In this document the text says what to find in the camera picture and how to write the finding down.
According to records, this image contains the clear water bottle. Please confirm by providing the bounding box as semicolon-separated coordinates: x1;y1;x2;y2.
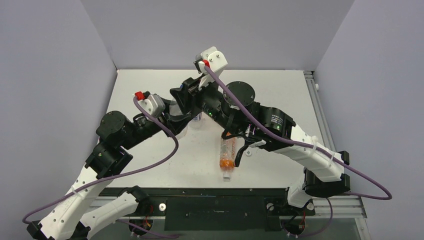
189;112;203;129

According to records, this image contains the slim orange drink bottle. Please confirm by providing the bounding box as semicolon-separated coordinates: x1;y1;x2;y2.
219;138;236;182

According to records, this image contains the blue cap pepsi bottle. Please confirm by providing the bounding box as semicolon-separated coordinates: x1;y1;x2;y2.
167;99;193;140

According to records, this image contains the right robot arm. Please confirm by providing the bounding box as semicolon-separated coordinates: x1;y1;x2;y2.
169;78;351;214

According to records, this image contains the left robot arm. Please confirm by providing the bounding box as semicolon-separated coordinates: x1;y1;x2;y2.
23;92;201;240

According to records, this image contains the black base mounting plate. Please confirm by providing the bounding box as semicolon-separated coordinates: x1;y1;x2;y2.
99;187;316;233

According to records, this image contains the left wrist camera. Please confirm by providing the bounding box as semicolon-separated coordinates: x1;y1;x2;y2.
133;91;166;122

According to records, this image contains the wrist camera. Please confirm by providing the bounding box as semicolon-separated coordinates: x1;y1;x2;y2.
193;46;228;91
133;91;166;122

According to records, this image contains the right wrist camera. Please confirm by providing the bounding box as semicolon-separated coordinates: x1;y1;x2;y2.
193;46;228;91

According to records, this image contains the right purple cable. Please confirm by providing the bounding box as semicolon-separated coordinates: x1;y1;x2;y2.
204;65;393;239

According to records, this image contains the purple cable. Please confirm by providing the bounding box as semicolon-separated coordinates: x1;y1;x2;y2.
21;96;181;240
204;65;393;239

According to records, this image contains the aluminium frame rail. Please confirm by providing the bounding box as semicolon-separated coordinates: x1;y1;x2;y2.
303;71;336;152

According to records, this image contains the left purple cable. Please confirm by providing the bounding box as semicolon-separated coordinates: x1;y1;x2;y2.
21;96;181;240

